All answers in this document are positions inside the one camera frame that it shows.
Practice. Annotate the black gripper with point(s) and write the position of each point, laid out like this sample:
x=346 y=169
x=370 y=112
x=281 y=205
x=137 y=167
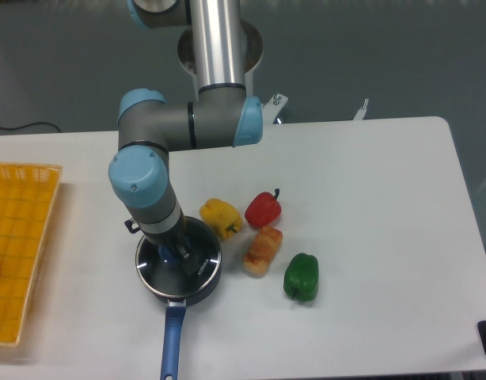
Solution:
x=170 y=233

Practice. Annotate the glass lid blue knob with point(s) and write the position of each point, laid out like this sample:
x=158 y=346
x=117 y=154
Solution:
x=174 y=277

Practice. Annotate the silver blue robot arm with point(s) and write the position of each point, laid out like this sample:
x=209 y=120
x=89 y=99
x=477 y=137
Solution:
x=149 y=128

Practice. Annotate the yellow bell pepper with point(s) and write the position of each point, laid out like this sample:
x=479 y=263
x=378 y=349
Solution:
x=223 y=218

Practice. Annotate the orange toy bread roll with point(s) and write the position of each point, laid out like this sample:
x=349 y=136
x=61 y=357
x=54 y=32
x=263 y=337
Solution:
x=262 y=251

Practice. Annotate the red bell pepper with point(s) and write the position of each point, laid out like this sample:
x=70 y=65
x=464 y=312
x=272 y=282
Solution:
x=264 y=209

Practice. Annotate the green bell pepper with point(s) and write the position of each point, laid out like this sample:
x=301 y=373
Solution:
x=301 y=278

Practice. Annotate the yellow woven basket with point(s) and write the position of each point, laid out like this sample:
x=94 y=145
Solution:
x=27 y=198

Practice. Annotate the blue saucepan with handle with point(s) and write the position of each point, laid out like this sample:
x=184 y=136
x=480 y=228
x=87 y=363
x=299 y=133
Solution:
x=174 y=318

